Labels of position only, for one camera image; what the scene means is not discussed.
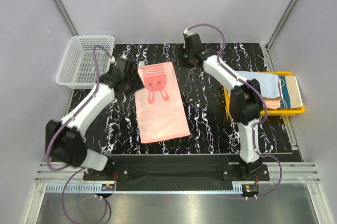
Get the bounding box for pink striped cloth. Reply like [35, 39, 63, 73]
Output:
[135, 62, 191, 144]

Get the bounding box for light blue cloth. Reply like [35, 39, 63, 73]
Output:
[237, 71, 281, 98]

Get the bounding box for peach towel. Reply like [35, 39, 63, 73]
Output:
[264, 98, 282, 110]

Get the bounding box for teal beige Doraemon towel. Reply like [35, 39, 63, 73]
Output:
[279, 75, 303, 109]

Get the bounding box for yellow cloth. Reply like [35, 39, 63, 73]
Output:
[263, 97, 282, 101]

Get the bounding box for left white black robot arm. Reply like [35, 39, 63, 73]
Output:
[45, 58, 144, 180]

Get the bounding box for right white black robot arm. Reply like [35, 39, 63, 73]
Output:
[179, 30, 263, 180]

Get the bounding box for white plastic basket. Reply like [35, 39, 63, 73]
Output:
[55, 35, 115, 89]

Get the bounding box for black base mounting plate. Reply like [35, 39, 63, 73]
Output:
[83, 154, 270, 193]

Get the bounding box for yellow plastic tray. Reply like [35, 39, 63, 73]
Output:
[223, 71, 306, 117]

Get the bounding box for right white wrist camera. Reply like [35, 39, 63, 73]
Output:
[183, 28, 193, 37]

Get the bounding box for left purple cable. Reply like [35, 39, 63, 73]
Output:
[45, 45, 116, 222]

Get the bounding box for purple cable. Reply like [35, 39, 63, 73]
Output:
[186, 24, 284, 200]
[45, 45, 116, 222]

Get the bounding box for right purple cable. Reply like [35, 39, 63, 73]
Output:
[186, 24, 284, 200]

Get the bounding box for left aluminium frame post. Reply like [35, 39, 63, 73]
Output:
[52, 0, 79, 36]

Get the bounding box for aluminium frame post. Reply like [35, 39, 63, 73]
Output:
[52, 0, 79, 36]
[265, 0, 299, 50]

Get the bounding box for right aluminium frame post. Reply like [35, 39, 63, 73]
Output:
[265, 0, 299, 50]

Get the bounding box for aluminium front rail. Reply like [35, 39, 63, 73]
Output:
[35, 162, 320, 194]

